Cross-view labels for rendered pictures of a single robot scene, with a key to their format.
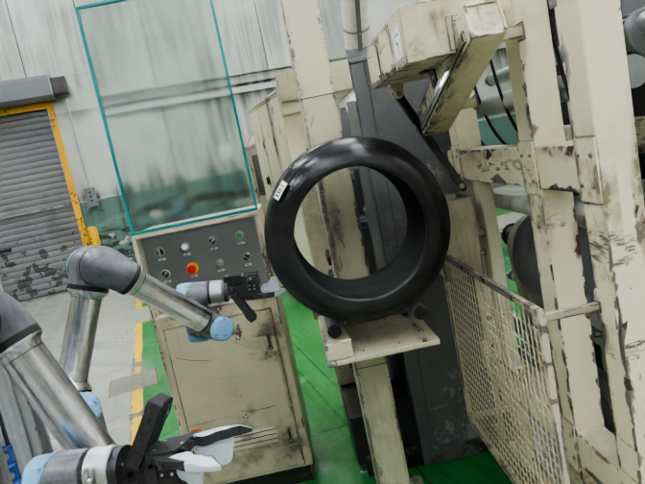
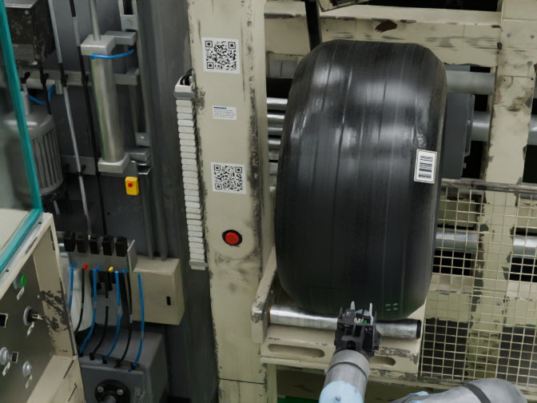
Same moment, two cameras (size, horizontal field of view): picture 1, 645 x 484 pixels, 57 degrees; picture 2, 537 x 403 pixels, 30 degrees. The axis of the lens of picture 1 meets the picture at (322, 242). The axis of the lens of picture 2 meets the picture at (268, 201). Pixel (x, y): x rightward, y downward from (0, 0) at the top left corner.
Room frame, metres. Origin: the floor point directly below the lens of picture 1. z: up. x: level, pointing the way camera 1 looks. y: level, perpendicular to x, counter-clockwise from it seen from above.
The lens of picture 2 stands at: (1.72, 1.73, 2.38)
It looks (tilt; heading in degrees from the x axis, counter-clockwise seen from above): 34 degrees down; 285
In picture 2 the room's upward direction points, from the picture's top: 2 degrees counter-clockwise
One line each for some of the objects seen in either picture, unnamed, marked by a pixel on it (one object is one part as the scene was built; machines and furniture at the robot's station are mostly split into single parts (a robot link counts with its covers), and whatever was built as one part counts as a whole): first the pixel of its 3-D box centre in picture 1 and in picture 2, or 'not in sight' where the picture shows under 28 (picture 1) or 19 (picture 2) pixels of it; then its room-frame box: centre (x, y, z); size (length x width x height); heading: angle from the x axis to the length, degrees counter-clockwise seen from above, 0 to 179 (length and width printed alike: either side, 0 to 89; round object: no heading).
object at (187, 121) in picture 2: not in sight; (195, 177); (2.35, -0.05, 1.19); 0.05 x 0.04 x 0.48; 92
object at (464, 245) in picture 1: (451, 235); (286, 140); (2.25, -0.49, 1.05); 0.20 x 0.15 x 0.30; 2
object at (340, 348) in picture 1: (334, 334); (340, 342); (2.01, 0.02, 0.84); 0.36 x 0.09 x 0.06; 2
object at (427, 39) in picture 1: (420, 47); not in sight; (1.90, -0.42, 1.71); 0.61 x 0.25 x 0.15; 2
